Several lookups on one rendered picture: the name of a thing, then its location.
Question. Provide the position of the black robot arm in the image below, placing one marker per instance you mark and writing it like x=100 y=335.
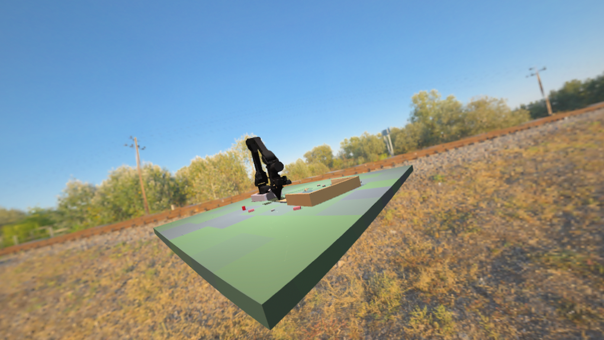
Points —
x=273 y=165

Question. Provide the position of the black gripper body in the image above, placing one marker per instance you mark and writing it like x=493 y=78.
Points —
x=271 y=187

